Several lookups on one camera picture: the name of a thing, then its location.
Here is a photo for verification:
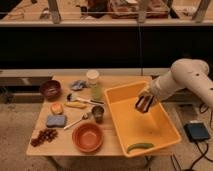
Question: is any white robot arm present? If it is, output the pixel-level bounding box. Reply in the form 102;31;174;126
138;58;213;110

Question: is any yellow plastic bin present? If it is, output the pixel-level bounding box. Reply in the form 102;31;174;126
105;81;181;157

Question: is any crumpled blue cloth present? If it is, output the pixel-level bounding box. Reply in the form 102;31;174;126
70;80;87;91

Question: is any orange-red bowl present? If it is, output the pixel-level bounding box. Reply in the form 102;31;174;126
72;122;104;153

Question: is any black box on floor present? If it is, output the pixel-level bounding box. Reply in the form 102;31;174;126
184;123;210;142

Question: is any black cable on floor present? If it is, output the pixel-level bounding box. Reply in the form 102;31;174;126
182;140;213;171

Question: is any green jar with white lid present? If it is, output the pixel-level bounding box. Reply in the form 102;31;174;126
86;69;102;101

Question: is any orange fruit toy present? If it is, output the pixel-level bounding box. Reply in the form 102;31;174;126
50;102;63;115

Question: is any blue sponge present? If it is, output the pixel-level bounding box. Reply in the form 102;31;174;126
46;115;67;128

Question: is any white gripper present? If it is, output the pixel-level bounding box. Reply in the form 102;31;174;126
138;87;158;106

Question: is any yellow banana toy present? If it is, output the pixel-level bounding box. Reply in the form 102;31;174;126
65;102;87;109

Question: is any black makeup brush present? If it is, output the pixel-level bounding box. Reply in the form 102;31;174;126
67;93;103;105

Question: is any wooden table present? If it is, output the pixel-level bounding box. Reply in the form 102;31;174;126
25;74;172;171

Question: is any dark maroon bowl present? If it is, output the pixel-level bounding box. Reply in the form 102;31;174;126
39;80;61;100

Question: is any metal spoon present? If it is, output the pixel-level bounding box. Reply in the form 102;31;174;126
63;113;89;130

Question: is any small metal cup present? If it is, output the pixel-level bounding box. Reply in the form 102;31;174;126
92;106;104;123

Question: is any bunch of red grapes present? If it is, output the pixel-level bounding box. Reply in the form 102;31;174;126
30;129;58;147

